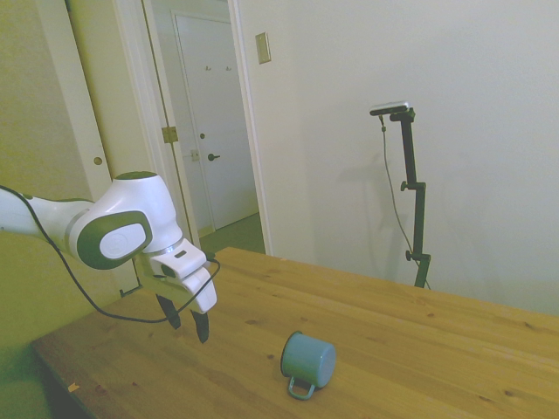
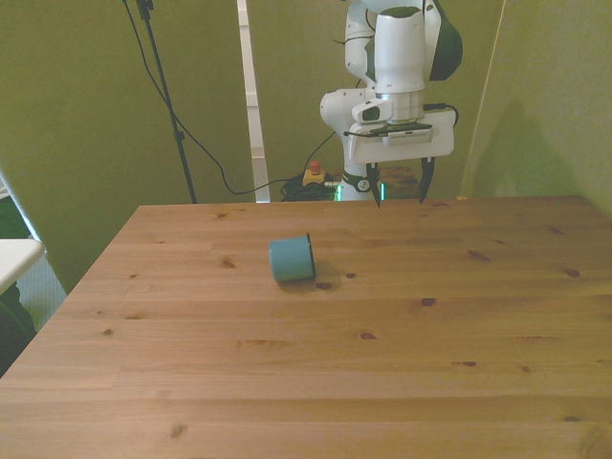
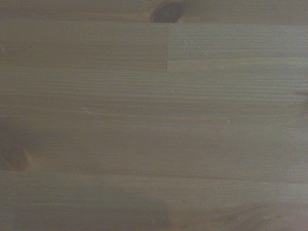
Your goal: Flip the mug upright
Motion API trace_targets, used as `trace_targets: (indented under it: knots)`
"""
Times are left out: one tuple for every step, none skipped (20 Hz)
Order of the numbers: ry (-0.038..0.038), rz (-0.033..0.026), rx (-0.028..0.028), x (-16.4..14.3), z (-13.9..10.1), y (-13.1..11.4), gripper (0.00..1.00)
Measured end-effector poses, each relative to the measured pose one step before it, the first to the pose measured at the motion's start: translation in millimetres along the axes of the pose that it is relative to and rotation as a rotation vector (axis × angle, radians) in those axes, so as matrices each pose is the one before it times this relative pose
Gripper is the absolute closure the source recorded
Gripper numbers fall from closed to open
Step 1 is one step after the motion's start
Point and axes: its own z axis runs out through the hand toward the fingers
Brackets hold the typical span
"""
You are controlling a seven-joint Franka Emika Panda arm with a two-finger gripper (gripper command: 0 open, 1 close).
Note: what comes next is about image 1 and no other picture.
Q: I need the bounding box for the white open door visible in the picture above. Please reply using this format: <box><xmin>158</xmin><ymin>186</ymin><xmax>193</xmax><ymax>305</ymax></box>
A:
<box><xmin>65</xmin><ymin>0</ymin><xmax>202</xmax><ymax>252</ymax></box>

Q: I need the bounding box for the grey camera on stand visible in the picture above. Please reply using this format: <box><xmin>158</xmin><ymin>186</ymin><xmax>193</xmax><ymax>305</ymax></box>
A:
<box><xmin>369</xmin><ymin>100</ymin><xmax>413</xmax><ymax>118</ymax></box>

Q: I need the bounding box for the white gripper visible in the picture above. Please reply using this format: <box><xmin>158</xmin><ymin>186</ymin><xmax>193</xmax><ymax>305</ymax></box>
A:
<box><xmin>138</xmin><ymin>238</ymin><xmax>218</xmax><ymax>346</ymax></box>

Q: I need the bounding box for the beige wall switch plate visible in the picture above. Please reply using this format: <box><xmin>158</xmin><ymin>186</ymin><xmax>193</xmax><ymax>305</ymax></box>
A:
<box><xmin>254</xmin><ymin>31</ymin><xmax>273</xmax><ymax>65</ymax></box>

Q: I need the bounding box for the teal enamel mug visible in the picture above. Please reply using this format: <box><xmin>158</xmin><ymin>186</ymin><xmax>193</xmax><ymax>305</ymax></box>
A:
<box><xmin>279</xmin><ymin>330</ymin><xmax>338</xmax><ymax>402</ymax></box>

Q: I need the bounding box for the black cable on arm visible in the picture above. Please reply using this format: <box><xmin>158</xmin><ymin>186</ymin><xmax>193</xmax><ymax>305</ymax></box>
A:
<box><xmin>0</xmin><ymin>184</ymin><xmax>222</xmax><ymax>325</ymax></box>

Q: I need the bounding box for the black camera stand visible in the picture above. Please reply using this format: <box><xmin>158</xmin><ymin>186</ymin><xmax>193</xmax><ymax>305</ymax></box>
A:
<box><xmin>378</xmin><ymin>114</ymin><xmax>432</xmax><ymax>291</ymax></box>
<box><xmin>388</xmin><ymin>108</ymin><xmax>434</xmax><ymax>289</ymax></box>

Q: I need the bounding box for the white hallway door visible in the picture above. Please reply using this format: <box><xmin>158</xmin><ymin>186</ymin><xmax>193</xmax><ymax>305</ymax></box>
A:
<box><xmin>170</xmin><ymin>11</ymin><xmax>261</xmax><ymax>233</ymax></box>

